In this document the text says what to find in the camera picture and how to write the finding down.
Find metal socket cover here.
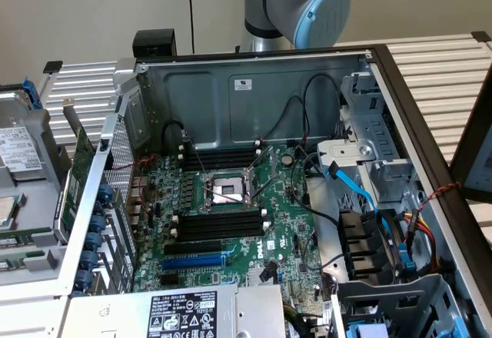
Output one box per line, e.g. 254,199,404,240
248,145,278,197

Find CPU socket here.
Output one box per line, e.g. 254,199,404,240
199,171,262,214

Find thin metal locking lever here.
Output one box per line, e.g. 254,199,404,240
202,184,247,204
187,137,208,176

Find open grey PC case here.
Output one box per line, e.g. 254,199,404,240
57,44,492,338

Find green Dell motherboard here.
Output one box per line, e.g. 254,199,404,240
132,144,332,316

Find long black expansion slot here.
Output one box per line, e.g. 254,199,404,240
164,240,223,257

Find blue expansion slot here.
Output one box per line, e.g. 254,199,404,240
161,255,226,272

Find silver metal disk bay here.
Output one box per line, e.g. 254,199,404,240
317,72,421,205

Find small silver heat sink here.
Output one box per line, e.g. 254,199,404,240
248,267,281,287

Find black box with port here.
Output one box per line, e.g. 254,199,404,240
132,28,178,58

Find blue card retention clip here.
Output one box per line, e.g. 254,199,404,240
80,249,100,270
75,268,93,290
98,183,115,205
85,232,104,251
91,214,108,234

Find black plastic fan shroud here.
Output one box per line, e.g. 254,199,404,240
337,209,408,282

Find green graphics card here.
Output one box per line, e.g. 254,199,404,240
53,98,97,240

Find silver power supply with label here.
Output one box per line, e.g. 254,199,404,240
57,283,288,338

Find grey metal drive cage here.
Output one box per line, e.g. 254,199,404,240
332,272,474,338

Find grey parts rack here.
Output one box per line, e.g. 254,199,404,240
0,80,78,290

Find black framed computer unit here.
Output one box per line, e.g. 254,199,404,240
448,80,492,247

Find blue plastic rack clip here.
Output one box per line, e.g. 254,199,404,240
21,76,42,111

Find silver hard disk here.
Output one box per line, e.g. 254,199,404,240
0,90,50,182

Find silver CPU chip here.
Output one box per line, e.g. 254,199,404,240
0,195,21,227

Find black looped wire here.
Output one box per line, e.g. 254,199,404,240
264,94,311,143
301,73,345,140

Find black wire with connector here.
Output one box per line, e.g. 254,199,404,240
161,120,191,162

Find black wire across motherboard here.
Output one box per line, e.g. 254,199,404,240
290,145,341,226

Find red black twisted wire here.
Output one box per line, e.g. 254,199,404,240
132,154,159,217
424,181,462,203

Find thin grey wire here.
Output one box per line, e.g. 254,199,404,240
301,230,339,274

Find blue flat SATA wire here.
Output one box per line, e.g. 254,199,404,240
325,161,397,247

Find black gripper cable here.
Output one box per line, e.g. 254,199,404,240
261,0,276,31

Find black camera cable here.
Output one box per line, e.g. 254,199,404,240
186,0,196,55

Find yellow red power wire bundle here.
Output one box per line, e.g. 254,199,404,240
399,209,444,274

